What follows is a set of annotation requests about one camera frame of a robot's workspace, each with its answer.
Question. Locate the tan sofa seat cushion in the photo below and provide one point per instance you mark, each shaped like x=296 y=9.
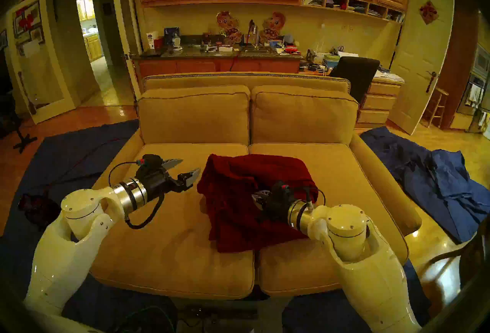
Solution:
x=172 y=259
x=344 y=182

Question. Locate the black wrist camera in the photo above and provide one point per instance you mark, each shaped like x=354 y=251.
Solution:
x=150 y=163
x=281 y=188

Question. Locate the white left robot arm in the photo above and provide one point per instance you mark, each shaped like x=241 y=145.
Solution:
x=57 y=259

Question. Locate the tan fabric sofa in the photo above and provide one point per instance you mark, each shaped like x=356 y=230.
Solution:
x=241 y=81

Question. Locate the black television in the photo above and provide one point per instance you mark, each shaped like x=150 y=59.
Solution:
x=4 y=75

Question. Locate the dark blue floor cloth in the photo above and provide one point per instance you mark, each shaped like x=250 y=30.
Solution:
x=69 y=152
x=306 y=313
x=432 y=175

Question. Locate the wooden drawer desk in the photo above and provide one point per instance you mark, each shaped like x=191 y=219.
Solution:
x=379 y=103

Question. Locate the white panel door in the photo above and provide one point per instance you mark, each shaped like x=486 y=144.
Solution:
x=417 y=68

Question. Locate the wooden stool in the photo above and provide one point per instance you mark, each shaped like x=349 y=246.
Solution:
x=440 y=91

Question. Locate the white blue carton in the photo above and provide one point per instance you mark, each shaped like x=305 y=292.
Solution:
x=150 y=40

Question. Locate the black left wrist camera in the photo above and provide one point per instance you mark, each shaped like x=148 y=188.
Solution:
x=150 y=163

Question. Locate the dark blue box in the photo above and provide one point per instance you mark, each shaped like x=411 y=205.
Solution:
x=171 y=34

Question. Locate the white router with antennas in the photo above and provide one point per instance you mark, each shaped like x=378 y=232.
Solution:
x=319 y=57

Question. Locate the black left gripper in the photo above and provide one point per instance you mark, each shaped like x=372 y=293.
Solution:
x=157 y=182

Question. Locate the wooden kitchen base cabinet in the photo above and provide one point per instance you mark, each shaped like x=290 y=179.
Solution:
x=93 y=47

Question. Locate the black floor stand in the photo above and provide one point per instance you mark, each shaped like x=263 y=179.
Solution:
x=23 y=141

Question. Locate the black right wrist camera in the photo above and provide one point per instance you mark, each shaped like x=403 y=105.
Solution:
x=281 y=188

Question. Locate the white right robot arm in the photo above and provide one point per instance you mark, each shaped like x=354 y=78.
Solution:
x=367 y=278

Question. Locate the tan sofa back cushion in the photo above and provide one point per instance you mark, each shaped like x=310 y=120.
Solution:
x=302 y=117
x=193 y=115

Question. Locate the white glass french door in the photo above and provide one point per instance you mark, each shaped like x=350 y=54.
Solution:
x=53 y=114

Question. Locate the hanging dish towel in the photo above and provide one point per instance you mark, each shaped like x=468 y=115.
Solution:
x=476 y=95

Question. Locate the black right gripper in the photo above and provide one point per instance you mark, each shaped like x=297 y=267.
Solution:
x=279 y=207

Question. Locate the black red floor device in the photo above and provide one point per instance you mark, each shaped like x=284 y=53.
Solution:
x=38 y=211

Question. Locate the granite top kitchen counter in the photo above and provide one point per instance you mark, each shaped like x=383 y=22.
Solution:
x=206 y=66

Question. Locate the open wooden cubby shelf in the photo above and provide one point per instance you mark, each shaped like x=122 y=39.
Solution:
x=352 y=4

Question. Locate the white paper stack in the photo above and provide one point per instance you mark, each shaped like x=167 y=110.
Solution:
x=389 y=76

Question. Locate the black laptop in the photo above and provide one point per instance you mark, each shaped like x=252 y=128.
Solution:
x=153 y=53

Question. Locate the cartoon figure wall decoration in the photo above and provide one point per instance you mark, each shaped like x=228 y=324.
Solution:
x=227 y=25
x=272 y=25

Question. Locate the red fu door ornament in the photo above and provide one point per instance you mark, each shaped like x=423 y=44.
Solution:
x=428 y=12

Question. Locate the black office chair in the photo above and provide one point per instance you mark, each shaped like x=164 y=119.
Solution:
x=356 y=72

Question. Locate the red blanket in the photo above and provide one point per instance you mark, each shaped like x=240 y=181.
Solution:
x=237 y=213

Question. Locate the chrome kitchen faucet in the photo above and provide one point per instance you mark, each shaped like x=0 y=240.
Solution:
x=255 y=35

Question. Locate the framed wall picture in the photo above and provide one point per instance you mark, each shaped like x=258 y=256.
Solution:
x=3 y=39

